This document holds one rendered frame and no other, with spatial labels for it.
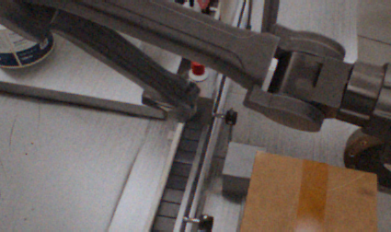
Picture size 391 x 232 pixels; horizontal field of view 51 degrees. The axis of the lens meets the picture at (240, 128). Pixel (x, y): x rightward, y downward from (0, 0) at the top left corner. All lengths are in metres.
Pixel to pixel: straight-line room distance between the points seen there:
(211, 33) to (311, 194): 0.41
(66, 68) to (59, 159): 0.30
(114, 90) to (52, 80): 0.19
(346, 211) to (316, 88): 0.37
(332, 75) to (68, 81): 0.98
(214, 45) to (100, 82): 0.85
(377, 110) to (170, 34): 0.24
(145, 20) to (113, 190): 0.70
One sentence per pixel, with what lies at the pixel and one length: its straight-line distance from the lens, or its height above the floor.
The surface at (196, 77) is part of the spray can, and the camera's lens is 1.03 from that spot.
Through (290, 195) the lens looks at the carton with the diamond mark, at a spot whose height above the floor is 1.12.
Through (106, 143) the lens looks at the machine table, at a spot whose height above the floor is 0.83.
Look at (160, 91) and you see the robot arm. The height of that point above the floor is 1.22.
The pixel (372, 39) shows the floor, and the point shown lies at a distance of 2.97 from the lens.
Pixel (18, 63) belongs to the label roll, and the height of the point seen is 0.90.
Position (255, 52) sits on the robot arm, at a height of 1.47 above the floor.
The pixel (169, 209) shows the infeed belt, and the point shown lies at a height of 0.88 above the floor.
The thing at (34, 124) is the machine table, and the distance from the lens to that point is 1.31.
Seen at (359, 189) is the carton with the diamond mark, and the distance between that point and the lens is 0.81.
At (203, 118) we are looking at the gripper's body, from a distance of 1.01.
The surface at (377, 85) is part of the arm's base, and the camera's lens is 0.46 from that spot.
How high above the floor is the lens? 1.79
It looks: 53 degrees down
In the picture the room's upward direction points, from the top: 6 degrees clockwise
